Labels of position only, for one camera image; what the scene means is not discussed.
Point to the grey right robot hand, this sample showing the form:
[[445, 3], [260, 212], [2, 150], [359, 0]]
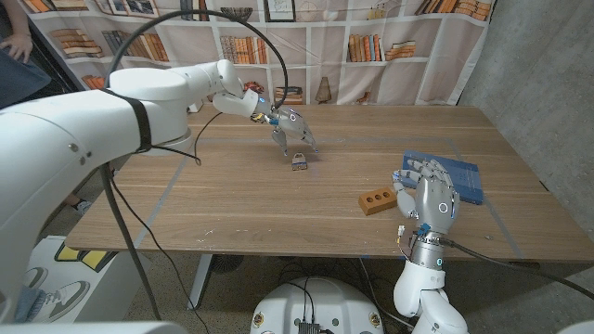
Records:
[[434, 199]]

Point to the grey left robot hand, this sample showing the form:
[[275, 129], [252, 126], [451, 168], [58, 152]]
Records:
[[294, 127]]

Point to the metal padlock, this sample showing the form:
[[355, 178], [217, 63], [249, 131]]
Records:
[[300, 163]]

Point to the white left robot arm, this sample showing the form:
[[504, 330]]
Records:
[[69, 139]]

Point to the brown block with holes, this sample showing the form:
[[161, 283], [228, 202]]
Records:
[[376, 201]]

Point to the blue book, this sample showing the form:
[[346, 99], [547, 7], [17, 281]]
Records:
[[466, 181]]

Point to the printed bookshelf backdrop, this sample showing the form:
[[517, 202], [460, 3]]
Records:
[[408, 79]]

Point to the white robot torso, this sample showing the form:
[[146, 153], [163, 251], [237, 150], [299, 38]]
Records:
[[325, 301]]

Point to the white table leg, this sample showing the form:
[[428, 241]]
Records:
[[200, 283]]

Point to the yellow black floor item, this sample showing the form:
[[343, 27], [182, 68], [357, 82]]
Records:
[[99, 260]]

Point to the person in dark shorts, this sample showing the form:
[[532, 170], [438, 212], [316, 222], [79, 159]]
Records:
[[18, 79]]

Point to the black metal post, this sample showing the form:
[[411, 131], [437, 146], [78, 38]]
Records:
[[60, 69]]

